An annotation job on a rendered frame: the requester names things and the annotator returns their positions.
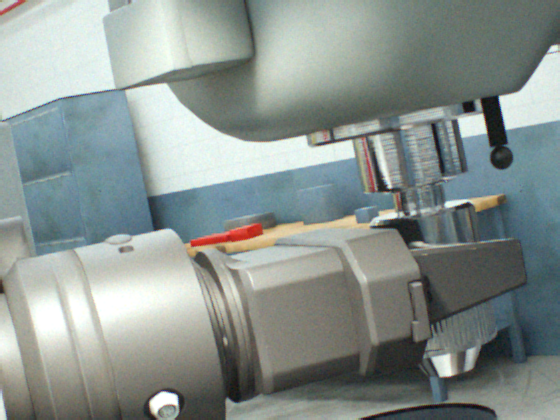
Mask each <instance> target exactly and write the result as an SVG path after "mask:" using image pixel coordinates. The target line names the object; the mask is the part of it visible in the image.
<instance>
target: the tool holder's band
mask: <svg viewBox="0 0 560 420"><path fill-rule="evenodd" d="M477 222H478V221H477V216H476V211H475V206H474V203H472V202H471V201H469V200H455V201H447V202H446V203H445V205H444V206H441V207H438V208H435V209H431V210H426V211H421V212H416V213H410V214H404V215H398V214H397V213H395V212H393V213H389V214H386V215H382V216H379V217H376V218H374V219H373V220H372V222H371V223H370V224H369V226H370V229H396V230H398V232H399V233H400V235H401V236H402V240H403V241H410V240H416V239H421V238H427V237H432V236H437V235H440V234H445V233H449V232H453V231H457V230H461V229H463V228H466V227H469V226H472V225H474V224H476V223H477Z"/></svg>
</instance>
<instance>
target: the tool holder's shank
mask: <svg viewBox="0 0 560 420"><path fill-rule="evenodd" d="M451 180H452V179H444V180H440V181H436V182H432V183H427V184H422V185H417V186H412V187H407V188H402V189H398V190H392V191H386V192H381V194H392V199H393V204H394V209H395V213H397V214H398V215H404V214H410V213H416V212H421V211H426V210H431V209H435V208H438V207H441V206H444V205H445V203H446V199H445V194H444V189H443V184H442V183H444V182H448V181H451Z"/></svg>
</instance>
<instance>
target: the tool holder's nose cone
mask: <svg viewBox="0 0 560 420"><path fill-rule="evenodd" d="M480 348H481V345H480V346H477V347H474V348H471V349H468V350H464V351H460V352H456V353H451V354H448V355H446V356H440V357H432V358H423V359H422V362H421V364H419V365H418V366H419V367H420V368H421V369H422V370H423V371H424V373H425V374H426V375H427V376H428V377H433V378H440V377H445V376H449V375H455V374H458V373H462V372H465V371H468V370H470V369H472V368H473V367H474V366H475V364H476V361H477V358H478V354H479V351H480Z"/></svg>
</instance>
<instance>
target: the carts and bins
mask: <svg viewBox="0 0 560 420"><path fill-rule="evenodd" d="M497 416H498V415H497V414H496V412H495V411H494V410H492V409H491V408H489V407H488V406H481V405H477V404H472V403H462V402H461V403H441V404H427V405H419V406H414V407H411V408H404V409H398V410H394V411H389V412H384V413H379V414H375V415H371V416H367V417H363V418H360V419H358V420H495V418H496V420H498V419H497ZM494 417H495V418H494Z"/></svg>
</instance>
